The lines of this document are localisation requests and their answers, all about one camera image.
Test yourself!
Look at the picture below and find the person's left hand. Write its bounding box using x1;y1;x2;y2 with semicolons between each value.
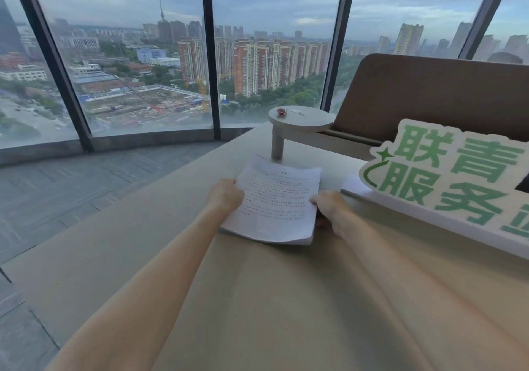
206;178;245;222

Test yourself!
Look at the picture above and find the person's right hand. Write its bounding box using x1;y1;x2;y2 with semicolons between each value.
309;190;353;239

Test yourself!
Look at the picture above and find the stack of printed white papers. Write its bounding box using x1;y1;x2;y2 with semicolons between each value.
219;154;322;246

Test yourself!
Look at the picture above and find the person's right forearm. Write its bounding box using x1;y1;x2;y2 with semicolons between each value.
333;209;529;371

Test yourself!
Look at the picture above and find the person's left forearm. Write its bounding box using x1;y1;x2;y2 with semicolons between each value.
44;201;232;371

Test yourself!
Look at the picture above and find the round beige side table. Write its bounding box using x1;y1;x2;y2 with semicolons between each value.
269;105;336;161

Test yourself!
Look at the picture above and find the white and green letter sign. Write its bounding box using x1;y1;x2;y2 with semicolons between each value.
341;119;529;260

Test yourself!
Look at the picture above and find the brown upholstered sofa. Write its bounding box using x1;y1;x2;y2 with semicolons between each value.
284;53;529;161

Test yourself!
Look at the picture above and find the dark window frame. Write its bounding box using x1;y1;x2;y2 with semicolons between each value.
7;0;517;153

